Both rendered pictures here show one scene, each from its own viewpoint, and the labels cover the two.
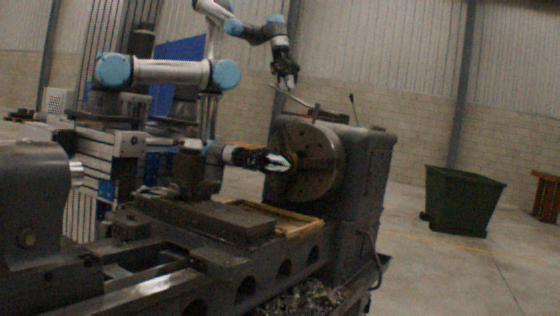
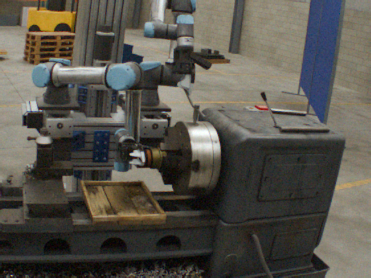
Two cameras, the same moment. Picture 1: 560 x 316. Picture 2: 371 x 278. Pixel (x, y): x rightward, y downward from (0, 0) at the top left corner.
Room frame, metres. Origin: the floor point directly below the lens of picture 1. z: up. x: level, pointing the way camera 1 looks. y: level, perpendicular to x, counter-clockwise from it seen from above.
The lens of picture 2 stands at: (0.30, -1.31, 1.73)
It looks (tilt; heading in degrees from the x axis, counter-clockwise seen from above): 16 degrees down; 41
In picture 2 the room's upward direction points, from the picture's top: 7 degrees clockwise
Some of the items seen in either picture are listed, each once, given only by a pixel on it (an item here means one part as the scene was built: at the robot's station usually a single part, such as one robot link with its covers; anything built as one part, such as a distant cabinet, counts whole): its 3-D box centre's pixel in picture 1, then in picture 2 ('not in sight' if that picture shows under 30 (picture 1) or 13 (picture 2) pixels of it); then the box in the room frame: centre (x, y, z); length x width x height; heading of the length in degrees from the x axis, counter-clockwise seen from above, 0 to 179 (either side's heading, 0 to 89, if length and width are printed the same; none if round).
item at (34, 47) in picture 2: not in sight; (51, 47); (6.23, 8.52, 0.36); 1.26 x 0.86 x 0.73; 174
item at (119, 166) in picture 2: (212, 175); (123, 158); (1.69, 0.25, 0.98); 0.11 x 0.08 x 0.11; 29
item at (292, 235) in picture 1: (259, 218); (120, 201); (1.49, 0.04, 0.89); 0.36 x 0.30 x 0.04; 63
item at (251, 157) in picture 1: (250, 158); (130, 150); (1.59, 0.11, 1.08); 0.12 x 0.09 x 0.08; 62
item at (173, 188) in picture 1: (190, 189); (49, 170); (1.26, 0.25, 0.99); 0.20 x 0.10 x 0.05; 153
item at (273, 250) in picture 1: (189, 232); (33, 198); (1.16, 0.21, 0.90); 0.47 x 0.30 x 0.06; 63
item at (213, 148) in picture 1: (216, 151); (123, 139); (1.67, 0.24, 1.07); 0.11 x 0.08 x 0.09; 62
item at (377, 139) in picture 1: (334, 163); (267, 160); (2.12, -0.27, 1.06); 0.59 x 0.48 x 0.39; 153
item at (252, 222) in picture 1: (198, 211); (43, 186); (1.21, 0.21, 0.95); 0.43 x 0.17 x 0.05; 63
